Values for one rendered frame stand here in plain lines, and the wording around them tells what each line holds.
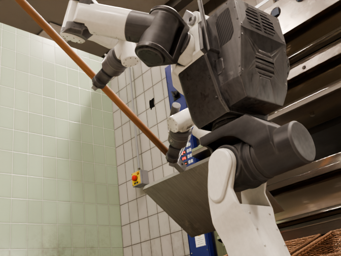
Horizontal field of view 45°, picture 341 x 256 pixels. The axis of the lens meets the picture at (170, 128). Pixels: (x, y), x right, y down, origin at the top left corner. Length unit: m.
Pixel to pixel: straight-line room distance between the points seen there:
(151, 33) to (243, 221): 0.56
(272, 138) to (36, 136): 2.07
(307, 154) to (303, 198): 1.02
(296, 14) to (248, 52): 1.22
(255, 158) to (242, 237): 0.20
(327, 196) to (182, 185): 0.66
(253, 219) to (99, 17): 0.70
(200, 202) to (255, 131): 0.86
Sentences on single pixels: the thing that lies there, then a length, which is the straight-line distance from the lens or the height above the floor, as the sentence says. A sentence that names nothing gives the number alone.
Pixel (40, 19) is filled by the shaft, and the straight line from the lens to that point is 1.67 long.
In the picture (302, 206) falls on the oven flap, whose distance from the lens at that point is 2.06.
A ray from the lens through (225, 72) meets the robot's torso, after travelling 1.14.
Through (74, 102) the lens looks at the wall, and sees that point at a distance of 3.16.
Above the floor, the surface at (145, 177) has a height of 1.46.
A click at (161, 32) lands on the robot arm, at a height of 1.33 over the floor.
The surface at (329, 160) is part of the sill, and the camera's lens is 2.02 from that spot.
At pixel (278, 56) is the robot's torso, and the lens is 1.24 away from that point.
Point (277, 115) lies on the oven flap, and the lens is 2.03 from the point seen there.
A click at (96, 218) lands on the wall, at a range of 2.94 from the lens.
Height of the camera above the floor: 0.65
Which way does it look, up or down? 23 degrees up
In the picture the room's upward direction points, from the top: 8 degrees counter-clockwise
